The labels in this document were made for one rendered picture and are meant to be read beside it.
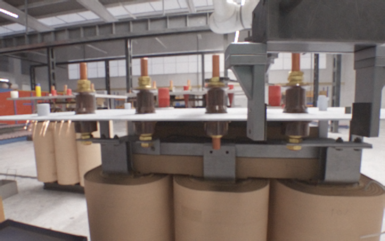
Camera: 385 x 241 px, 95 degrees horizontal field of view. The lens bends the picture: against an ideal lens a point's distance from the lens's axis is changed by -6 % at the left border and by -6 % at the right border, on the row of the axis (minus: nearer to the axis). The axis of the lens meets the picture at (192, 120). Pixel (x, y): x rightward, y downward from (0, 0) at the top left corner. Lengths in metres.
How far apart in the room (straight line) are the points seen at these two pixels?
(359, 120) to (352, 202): 0.60
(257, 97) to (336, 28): 0.10
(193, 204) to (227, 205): 0.13
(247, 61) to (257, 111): 0.05
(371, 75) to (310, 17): 0.10
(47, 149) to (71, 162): 0.47
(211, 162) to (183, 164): 0.17
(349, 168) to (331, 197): 0.12
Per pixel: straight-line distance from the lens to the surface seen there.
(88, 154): 3.08
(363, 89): 0.29
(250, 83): 0.22
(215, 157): 0.73
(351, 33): 0.26
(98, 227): 1.00
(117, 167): 0.87
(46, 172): 3.73
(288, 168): 0.89
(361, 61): 0.30
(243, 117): 0.55
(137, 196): 0.84
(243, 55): 0.21
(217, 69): 0.68
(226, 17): 0.91
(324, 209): 0.84
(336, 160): 0.83
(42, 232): 1.06
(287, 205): 0.86
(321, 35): 0.24
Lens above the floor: 1.40
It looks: 5 degrees down
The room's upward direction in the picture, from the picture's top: 1 degrees counter-clockwise
